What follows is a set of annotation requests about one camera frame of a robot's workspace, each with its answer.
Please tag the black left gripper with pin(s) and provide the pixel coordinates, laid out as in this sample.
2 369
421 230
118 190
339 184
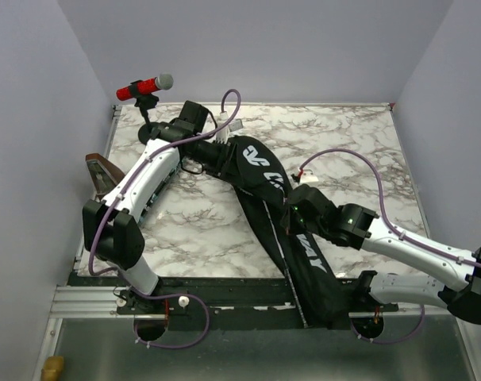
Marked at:
221 162

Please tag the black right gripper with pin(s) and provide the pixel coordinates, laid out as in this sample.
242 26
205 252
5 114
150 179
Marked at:
292 226

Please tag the black racket bag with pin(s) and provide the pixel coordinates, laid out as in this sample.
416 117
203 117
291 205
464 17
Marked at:
263 178

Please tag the silver badminton racket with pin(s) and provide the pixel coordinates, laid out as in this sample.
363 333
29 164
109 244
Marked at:
286 269

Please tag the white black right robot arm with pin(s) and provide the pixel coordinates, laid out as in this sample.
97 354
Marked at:
450 277

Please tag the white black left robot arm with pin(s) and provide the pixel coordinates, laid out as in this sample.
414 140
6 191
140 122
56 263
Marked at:
111 226

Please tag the red microphone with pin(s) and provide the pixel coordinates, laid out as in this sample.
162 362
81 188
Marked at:
145 87

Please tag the brown wooden metronome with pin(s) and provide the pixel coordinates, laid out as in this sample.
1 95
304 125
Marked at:
104 174

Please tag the brass floor fitting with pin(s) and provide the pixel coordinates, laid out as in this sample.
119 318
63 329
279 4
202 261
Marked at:
52 368

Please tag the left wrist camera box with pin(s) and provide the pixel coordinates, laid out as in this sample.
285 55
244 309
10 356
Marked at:
235 125

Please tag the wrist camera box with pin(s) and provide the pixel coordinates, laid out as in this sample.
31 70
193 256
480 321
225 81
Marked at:
235 125
305 176

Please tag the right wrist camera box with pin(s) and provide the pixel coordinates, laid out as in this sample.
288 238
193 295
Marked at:
305 176

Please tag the black table edge rail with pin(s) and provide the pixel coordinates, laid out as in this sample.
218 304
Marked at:
229 304

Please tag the aluminium frame rail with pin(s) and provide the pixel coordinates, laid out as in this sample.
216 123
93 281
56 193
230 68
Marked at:
83 303

